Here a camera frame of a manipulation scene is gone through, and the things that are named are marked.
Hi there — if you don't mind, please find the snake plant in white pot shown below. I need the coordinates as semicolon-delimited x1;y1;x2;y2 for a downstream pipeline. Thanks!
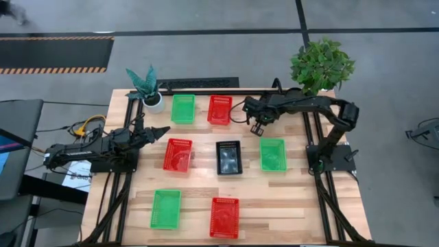
125;64;165;115

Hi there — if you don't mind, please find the black computer monitor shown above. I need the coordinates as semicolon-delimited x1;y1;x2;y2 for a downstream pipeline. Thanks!
0;128;37;176

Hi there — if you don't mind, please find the black side desk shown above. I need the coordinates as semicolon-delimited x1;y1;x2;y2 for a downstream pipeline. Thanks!
19;174;89;206

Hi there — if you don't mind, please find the yellow cable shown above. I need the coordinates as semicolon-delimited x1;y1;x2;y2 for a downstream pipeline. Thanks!
73;115;107;137

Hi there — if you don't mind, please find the red plastic basket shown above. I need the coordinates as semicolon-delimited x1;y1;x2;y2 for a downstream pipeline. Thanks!
163;138;193;174
206;95;233;126
209;197;241;239

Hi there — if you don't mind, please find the dark grey desk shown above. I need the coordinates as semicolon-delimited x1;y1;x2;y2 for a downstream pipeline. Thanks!
0;99;45;202

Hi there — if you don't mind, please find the green plastic basket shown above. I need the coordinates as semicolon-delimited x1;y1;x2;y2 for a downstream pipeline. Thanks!
171;94;196;125
150;189;182;231
259;137;288;173

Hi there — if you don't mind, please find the black aluminium frame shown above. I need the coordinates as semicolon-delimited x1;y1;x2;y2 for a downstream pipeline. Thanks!
73;87;375;247

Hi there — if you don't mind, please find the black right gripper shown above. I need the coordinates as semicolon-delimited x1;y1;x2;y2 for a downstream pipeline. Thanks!
244;97;275;137

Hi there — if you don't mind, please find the black hazard striped floor mat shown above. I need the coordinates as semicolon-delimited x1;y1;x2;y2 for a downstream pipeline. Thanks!
0;36;115;75

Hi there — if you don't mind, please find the black perforated floor strip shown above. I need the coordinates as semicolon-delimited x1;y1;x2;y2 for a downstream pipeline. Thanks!
157;77;240;90

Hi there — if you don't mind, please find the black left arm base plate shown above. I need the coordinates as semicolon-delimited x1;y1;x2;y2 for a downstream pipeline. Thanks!
90;147;140;174

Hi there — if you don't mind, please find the black plastic basket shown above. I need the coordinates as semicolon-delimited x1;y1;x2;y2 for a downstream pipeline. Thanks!
215;140;244;176

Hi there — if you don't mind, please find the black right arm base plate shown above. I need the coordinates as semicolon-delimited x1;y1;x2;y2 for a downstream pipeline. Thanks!
306;143;357;172

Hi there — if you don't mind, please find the white printed paper sign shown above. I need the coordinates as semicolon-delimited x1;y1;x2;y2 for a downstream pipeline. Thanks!
61;160;93;193

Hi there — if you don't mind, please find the grey tripod stand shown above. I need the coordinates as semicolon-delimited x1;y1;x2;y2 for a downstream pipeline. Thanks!
405;118;439;151

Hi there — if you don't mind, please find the leafy green plant black pot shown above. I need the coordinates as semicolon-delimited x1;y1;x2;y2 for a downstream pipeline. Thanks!
289;37;357;97

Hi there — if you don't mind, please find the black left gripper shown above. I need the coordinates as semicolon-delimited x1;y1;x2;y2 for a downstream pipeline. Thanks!
137;126;171;144

